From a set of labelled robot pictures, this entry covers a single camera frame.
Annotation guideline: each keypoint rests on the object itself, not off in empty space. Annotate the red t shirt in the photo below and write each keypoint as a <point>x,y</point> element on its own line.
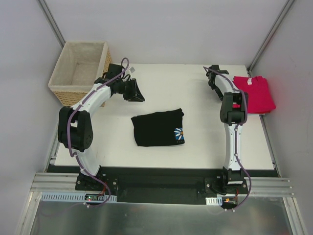
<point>260,100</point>

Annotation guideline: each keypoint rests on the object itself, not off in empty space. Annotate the aluminium frame post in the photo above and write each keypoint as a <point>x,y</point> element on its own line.
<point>274,28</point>
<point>52,22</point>

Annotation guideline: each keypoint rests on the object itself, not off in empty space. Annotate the right aluminium frame post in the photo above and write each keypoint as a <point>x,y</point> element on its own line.
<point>274,28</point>

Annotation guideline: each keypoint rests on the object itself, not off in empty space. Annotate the left aluminium frame post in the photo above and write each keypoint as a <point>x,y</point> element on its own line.
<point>52,22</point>

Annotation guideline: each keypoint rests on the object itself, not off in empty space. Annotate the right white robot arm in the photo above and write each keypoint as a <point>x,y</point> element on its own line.
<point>233,114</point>

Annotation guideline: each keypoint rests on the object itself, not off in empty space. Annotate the front aluminium rail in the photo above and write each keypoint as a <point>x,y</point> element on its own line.
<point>260,186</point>

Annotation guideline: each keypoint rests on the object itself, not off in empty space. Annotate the slotted cable duct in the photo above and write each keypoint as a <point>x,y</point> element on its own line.
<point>76,197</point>
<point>214,201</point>

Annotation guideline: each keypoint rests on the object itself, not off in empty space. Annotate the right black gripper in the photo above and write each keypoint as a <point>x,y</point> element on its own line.
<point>217,90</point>

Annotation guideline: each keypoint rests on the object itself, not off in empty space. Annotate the wicker basket with liner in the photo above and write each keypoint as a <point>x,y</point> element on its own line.
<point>79,65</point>

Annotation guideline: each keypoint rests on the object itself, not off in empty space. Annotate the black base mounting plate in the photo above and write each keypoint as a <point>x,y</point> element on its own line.
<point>162,185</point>

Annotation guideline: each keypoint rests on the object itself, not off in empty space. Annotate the black t shirt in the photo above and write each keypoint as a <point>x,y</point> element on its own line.
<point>159,128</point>

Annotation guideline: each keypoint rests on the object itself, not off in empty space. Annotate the right slotted cable duct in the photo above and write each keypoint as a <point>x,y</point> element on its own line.
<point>214,201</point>

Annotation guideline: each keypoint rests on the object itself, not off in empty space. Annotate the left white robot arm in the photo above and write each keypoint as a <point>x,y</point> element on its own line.
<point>75,130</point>

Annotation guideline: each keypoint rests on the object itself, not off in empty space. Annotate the left slotted cable duct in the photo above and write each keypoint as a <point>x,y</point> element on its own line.
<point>76,197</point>

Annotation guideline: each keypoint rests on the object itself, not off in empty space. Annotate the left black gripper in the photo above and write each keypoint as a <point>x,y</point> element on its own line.
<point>133,88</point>

